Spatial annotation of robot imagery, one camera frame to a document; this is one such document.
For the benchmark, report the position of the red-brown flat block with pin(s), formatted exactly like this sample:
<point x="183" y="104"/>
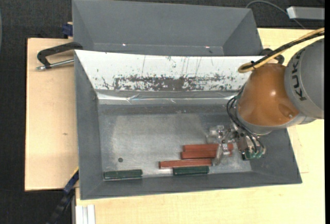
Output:
<point x="185" y="163"/>
<point x="201" y="147"/>
<point x="198" y="154"/>

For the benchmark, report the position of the grey metal bin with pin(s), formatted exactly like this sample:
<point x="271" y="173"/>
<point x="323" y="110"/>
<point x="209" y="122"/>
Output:
<point x="154" y="127"/>

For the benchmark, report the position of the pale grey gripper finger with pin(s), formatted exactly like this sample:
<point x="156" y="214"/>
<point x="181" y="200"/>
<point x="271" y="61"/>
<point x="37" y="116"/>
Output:
<point x="227" y="149"/>
<point x="218" y="155"/>

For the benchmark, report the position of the pale wood board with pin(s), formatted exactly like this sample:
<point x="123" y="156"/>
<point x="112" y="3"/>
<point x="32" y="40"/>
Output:
<point x="51" y="114"/>

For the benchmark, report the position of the dark green flat block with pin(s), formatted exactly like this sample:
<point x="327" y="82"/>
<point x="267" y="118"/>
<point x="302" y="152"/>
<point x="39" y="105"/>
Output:
<point x="190" y="170"/>
<point x="123" y="174"/>

